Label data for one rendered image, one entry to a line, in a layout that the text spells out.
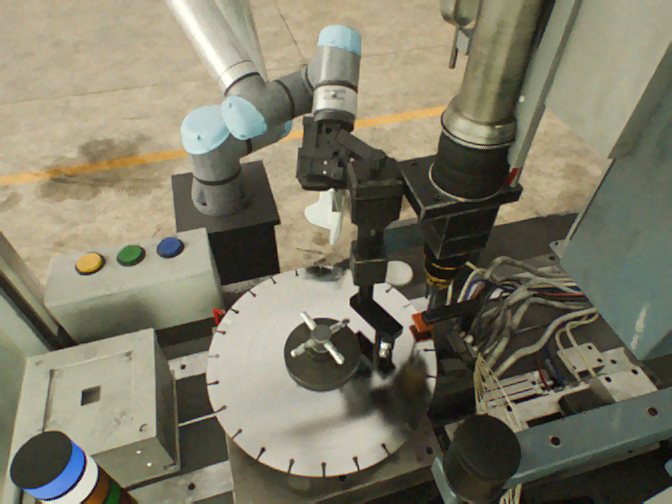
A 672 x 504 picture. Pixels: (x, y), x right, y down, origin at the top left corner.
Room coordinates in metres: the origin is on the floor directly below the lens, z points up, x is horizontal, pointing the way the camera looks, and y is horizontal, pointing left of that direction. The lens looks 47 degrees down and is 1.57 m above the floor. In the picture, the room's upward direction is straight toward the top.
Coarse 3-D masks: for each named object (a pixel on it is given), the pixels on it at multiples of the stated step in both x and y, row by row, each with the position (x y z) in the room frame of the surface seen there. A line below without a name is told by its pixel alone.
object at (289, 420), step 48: (288, 288) 0.46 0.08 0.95; (336, 288) 0.46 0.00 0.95; (384, 288) 0.46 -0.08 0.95; (240, 336) 0.38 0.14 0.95; (240, 384) 0.30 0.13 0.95; (288, 384) 0.30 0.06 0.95; (384, 384) 0.30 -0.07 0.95; (432, 384) 0.30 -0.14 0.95; (288, 432) 0.23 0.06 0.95; (336, 432) 0.23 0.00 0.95; (384, 432) 0.23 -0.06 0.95
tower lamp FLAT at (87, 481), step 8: (88, 456) 0.15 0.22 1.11; (88, 464) 0.14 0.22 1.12; (96, 464) 0.15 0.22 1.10; (88, 472) 0.14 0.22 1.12; (96, 472) 0.14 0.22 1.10; (80, 480) 0.13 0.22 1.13; (88, 480) 0.13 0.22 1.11; (96, 480) 0.14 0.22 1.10; (72, 488) 0.12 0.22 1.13; (80, 488) 0.13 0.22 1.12; (88, 488) 0.13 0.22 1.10; (64, 496) 0.12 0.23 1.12; (72, 496) 0.12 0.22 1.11; (80, 496) 0.12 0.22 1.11; (88, 496) 0.13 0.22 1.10
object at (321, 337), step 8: (304, 312) 0.38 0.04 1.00; (304, 320) 0.37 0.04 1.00; (312, 320) 0.37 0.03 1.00; (344, 320) 0.37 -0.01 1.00; (312, 328) 0.36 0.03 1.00; (320, 328) 0.36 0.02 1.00; (328, 328) 0.36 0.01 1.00; (336, 328) 0.36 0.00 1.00; (312, 336) 0.34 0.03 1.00; (320, 336) 0.34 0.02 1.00; (328, 336) 0.34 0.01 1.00; (304, 344) 0.33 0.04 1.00; (312, 344) 0.33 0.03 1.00; (320, 344) 0.33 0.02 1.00; (328, 344) 0.33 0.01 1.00; (296, 352) 0.32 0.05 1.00; (320, 352) 0.33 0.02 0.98; (336, 352) 0.32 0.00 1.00
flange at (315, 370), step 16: (320, 320) 0.40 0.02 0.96; (336, 320) 0.40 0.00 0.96; (288, 336) 0.37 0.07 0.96; (304, 336) 0.37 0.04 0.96; (336, 336) 0.37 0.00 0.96; (352, 336) 0.37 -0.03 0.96; (288, 352) 0.34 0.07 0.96; (304, 352) 0.34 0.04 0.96; (352, 352) 0.34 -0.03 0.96; (288, 368) 0.32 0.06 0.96; (304, 368) 0.32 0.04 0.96; (320, 368) 0.32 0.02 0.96; (336, 368) 0.32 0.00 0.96; (352, 368) 0.32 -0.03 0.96; (304, 384) 0.30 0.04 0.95; (320, 384) 0.29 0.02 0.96; (336, 384) 0.30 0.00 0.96
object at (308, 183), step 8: (304, 176) 0.42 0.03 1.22; (312, 176) 0.42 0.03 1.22; (320, 176) 0.42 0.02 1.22; (328, 176) 0.43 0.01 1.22; (304, 184) 0.41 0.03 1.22; (312, 184) 0.41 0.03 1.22; (320, 184) 0.41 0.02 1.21; (328, 184) 0.42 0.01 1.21; (336, 184) 0.42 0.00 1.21; (344, 184) 0.42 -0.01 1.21
